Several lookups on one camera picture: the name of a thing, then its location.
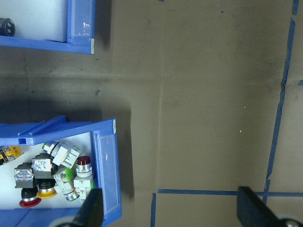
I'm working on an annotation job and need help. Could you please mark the blue plastic bin with buttons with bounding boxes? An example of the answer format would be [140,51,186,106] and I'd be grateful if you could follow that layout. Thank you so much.
[0,115,123,227]

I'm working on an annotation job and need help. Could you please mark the blue plastic bin with capacitor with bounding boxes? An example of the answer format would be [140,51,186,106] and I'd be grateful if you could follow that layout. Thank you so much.
[0,0,97,55]

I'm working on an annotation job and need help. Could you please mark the green push button white body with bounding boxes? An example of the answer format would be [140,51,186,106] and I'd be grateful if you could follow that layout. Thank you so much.
[53,167,80,202]

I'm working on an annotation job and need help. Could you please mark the red lamp button white body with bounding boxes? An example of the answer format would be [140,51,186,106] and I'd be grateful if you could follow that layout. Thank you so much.
[73,155,96,204]

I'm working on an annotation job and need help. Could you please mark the yellow mushroom button grey block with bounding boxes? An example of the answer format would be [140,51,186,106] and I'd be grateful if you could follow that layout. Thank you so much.
[32,153,59,199]

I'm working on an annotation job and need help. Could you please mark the red mushroom button grey block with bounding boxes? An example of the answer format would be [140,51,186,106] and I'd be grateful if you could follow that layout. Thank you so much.
[13,162,43,209]

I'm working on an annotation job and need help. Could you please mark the small parts in right bin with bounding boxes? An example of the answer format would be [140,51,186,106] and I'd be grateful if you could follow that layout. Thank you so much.
[0,131,95,210]

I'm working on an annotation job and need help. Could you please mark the white foam liner under capacitor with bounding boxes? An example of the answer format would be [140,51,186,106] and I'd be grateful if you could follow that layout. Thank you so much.
[0,0,69,43]

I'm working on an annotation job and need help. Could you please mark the black cylindrical capacitor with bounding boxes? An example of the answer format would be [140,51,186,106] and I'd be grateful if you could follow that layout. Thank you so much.
[0,17,16,38]

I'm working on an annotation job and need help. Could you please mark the white switch with green ring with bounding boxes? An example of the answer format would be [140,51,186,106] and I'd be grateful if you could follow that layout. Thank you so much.
[42,140,80,168]

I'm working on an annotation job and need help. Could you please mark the yellow and black selector switch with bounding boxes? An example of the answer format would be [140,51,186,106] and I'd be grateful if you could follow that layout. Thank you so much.
[0,146,22,166]

